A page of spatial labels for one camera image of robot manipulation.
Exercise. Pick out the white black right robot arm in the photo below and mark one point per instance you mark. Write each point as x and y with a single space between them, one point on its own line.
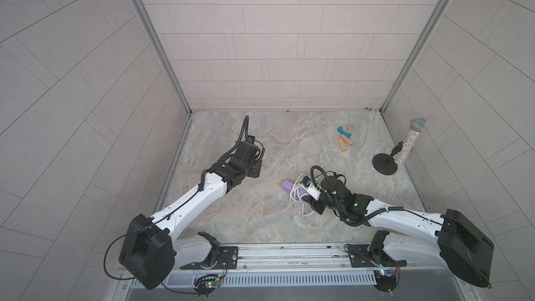
449 240

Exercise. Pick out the right green circuit board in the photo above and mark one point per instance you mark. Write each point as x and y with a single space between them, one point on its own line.
386 280

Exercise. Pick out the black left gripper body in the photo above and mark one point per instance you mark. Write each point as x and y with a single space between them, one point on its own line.
254 168

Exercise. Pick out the glitter microphone on black stand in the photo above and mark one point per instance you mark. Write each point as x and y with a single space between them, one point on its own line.
388 164

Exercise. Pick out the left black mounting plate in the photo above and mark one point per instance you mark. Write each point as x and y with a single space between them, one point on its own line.
228 256

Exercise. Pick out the left green circuit board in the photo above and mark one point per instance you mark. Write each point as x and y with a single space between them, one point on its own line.
206 284

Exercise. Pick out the white perforated vent strip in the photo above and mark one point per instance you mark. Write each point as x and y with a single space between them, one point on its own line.
300 279

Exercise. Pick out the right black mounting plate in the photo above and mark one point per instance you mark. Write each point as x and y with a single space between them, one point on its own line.
362 257

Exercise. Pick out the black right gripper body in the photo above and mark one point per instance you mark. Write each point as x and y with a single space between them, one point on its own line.
316 205

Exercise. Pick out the long tan wooden block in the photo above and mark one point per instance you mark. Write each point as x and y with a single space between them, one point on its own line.
346 140

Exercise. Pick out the green circuit board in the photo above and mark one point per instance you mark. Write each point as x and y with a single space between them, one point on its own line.
206 284
386 280

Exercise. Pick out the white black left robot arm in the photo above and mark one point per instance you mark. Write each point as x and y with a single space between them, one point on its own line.
151 246

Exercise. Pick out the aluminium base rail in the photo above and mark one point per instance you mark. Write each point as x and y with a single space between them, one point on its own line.
276 256

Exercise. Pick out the purple power strip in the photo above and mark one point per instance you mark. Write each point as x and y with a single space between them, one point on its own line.
296 191

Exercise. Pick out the black mounting plate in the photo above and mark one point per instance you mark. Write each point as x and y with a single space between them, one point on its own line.
228 256
362 257

